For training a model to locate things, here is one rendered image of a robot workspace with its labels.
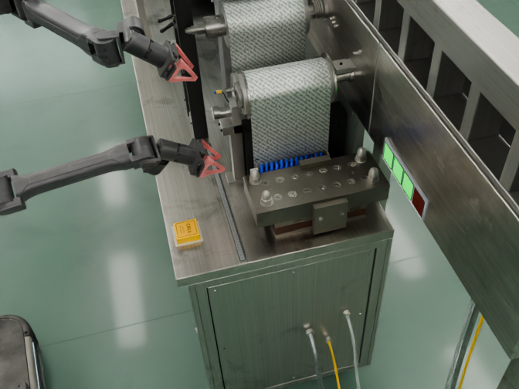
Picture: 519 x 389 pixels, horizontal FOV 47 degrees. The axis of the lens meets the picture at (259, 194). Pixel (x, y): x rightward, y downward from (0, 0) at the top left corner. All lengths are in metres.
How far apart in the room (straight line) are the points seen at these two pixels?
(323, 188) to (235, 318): 0.51
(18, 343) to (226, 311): 0.98
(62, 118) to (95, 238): 1.09
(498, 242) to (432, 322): 1.53
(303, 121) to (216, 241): 0.44
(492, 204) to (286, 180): 0.72
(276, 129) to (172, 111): 0.64
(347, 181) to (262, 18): 0.54
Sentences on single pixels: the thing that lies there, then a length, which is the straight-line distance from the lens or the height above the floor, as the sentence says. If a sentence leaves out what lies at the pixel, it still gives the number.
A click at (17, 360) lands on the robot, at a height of 0.24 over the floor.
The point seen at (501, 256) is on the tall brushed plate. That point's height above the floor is 1.33.
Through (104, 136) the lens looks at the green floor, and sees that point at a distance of 3.71.
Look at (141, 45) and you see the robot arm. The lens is 1.57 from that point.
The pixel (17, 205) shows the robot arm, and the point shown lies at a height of 1.16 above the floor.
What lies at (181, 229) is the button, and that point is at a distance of 1.78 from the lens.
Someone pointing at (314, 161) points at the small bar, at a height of 1.05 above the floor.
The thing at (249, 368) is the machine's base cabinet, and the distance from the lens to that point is 2.20.
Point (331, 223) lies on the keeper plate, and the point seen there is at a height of 0.94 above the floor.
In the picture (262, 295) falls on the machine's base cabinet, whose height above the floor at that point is 0.73.
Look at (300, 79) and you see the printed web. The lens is 1.68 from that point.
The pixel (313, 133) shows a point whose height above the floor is 1.11.
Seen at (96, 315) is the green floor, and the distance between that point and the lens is 2.82.
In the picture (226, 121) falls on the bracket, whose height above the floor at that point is 1.14.
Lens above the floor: 2.23
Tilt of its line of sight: 45 degrees down
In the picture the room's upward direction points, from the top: 3 degrees counter-clockwise
